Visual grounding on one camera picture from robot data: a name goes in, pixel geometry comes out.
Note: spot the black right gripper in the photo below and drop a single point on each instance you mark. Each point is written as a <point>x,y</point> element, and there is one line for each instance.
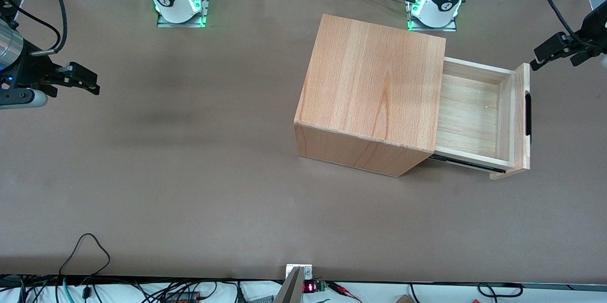
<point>32,67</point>

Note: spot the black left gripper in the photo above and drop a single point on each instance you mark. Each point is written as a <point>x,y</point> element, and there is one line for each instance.
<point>589,37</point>

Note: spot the light wooden drawer cabinet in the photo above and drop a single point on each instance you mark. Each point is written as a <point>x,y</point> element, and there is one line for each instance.
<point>370,80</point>

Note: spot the orange and black device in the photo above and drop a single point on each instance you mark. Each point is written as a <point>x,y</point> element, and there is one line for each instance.
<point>182,297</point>

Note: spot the brown cardboard piece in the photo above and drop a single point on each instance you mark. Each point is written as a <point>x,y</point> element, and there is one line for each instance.
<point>403,299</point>

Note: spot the red digit display module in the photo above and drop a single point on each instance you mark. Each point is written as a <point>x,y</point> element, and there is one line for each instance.
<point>309,287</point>

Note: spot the red and black clip lead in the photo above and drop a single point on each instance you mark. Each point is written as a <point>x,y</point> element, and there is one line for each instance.
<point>344,289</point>

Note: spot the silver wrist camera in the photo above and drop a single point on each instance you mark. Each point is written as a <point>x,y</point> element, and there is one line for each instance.
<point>33,98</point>

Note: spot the aluminium camera bar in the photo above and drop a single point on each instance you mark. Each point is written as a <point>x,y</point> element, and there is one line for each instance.
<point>290,291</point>

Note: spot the small metal mounting bracket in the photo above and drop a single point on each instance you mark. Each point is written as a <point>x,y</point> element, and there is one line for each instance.
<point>308,270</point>

